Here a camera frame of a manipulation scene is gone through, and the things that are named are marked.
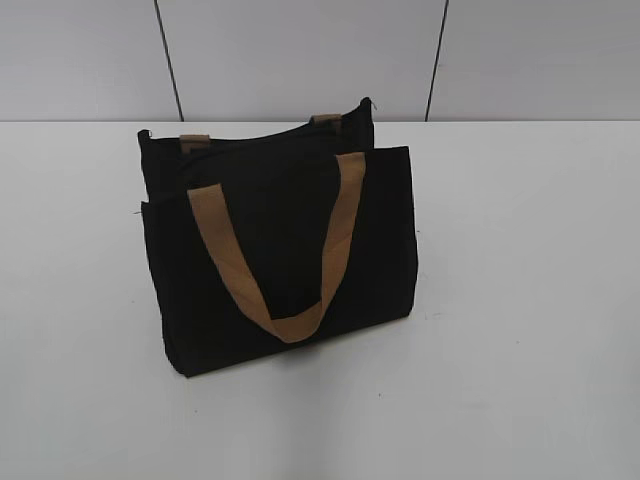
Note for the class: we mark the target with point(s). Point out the black tote bag tan handles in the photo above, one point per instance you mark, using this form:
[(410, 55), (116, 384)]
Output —
[(258, 246)]

